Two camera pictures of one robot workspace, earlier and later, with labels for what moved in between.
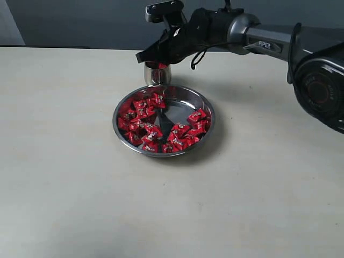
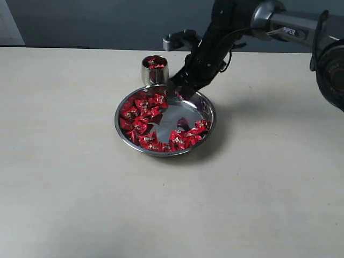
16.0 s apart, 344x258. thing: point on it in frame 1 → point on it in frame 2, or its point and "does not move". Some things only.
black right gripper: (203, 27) → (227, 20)
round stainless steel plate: (163, 121) does not move
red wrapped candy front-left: (135, 138) does not move
